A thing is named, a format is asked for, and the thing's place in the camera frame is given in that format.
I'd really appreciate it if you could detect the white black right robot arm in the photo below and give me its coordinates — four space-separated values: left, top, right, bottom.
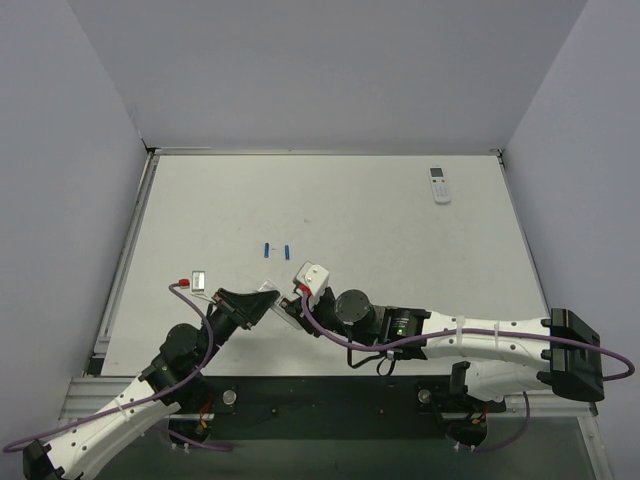
287 288 605 402

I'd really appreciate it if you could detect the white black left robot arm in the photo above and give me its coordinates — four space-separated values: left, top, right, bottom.
22 283 279 479

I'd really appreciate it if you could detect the small white remote control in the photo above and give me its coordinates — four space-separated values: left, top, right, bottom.
429 166 451 205

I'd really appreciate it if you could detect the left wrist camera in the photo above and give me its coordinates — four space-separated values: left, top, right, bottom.
178 270 206 293

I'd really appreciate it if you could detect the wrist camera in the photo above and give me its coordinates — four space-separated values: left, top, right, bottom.
293 262 330 310
178 270 206 293

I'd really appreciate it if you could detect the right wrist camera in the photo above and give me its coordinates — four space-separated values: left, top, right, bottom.
293 262 330 310

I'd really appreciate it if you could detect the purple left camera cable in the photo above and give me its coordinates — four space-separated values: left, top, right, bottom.
1 282 217 454

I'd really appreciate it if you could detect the purple camera cable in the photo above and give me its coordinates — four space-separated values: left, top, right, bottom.
300 294 636 382
1 282 217 454

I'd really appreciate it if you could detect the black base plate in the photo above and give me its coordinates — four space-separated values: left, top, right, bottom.
164 374 494 449

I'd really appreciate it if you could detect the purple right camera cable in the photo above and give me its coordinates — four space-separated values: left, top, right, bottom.
300 294 636 382

